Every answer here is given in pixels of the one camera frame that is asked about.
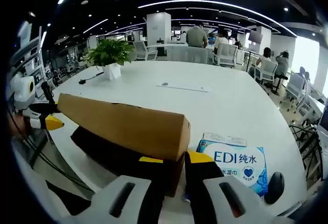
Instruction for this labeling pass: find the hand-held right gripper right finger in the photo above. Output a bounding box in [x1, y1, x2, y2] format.
[184, 150, 273, 224]

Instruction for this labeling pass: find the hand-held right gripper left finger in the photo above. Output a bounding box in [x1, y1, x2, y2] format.
[91, 156, 166, 224]

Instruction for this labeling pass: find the blue soft wet wipes pack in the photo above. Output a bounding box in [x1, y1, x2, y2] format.
[196, 138, 269, 197]

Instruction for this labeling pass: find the brown cardboard shoe box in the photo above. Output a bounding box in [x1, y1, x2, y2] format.
[56, 93, 192, 198]

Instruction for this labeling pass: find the black cylinder device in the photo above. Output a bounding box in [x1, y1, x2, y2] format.
[42, 82, 56, 104]

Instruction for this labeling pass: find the black computer mouse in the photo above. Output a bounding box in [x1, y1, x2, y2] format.
[263, 171, 285, 205]

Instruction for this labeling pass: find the person's white shirt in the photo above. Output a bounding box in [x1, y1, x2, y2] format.
[12, 141, 93, 219]

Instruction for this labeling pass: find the green plant in white pot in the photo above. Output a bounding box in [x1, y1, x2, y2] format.
[86, 38, 134, 80]

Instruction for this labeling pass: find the black tripod stand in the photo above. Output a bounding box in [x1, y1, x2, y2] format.
[289, 121, 323, 178]

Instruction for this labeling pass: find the white office chair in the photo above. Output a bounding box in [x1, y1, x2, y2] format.
[132, 41, 158, 61]
[215, 43, 238, 68]
[256, 59, 279, 84]

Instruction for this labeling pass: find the dark monitor screen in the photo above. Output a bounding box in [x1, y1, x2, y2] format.
[248, 30, 264, 45]

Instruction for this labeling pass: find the black table cable with plug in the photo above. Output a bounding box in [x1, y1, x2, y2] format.
[78, 71, 105, 85]

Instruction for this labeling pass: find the white desk cable cover plate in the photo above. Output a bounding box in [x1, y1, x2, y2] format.
[156, 82, 210, 93]

